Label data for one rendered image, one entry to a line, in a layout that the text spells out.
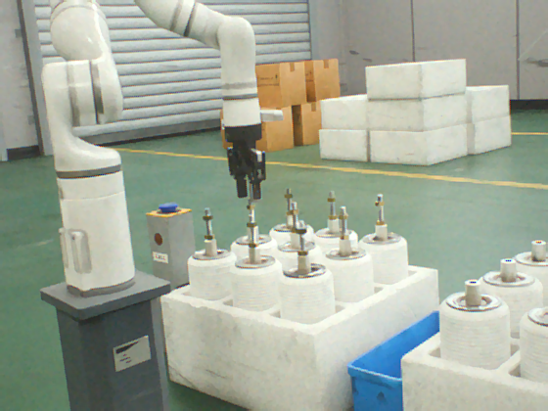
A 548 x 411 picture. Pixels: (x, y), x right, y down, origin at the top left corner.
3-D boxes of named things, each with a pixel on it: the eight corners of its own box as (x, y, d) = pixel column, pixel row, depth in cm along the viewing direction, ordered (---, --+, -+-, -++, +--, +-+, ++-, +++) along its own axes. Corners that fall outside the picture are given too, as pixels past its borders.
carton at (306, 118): (327, 141, 528) (325, 101, 523) (303, 146, 514) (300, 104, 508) (300, 140, 551) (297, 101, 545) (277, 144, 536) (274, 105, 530)
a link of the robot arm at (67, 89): (35, 63, 94) (54, 190, 97) (109, 57, 96) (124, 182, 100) (39, 64, 103) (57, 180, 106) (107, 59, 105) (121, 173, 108)
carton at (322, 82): (340, 99, 534) (338, 58, 528) (316, 102, 520) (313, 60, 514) (314, 99, 558) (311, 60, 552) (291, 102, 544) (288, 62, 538)
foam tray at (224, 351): (321, 437, 116) (313, 334, 112) (169, 381, 142) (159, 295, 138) (441, 354, 144) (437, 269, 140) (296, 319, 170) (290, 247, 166)
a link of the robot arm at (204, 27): (254, 27, 143) (189, 1, 140) (259, 24, 135) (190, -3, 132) (243, 61, 144) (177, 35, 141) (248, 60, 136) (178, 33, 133)
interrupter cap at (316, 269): (291, 266, 126) (291, 262, 126) (332, 267, 124) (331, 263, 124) (276, 279, 119) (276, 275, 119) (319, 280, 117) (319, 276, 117)
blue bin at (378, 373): (405, 454, 109) (401, 382, 107) (347, 433, 117) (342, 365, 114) (492, 381, 131) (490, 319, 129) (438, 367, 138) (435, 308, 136)
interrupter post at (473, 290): (478, 308, 99) (477, 286, 98) (461, 305, 100) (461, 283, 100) (485, 303, 101) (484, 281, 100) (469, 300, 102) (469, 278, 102)
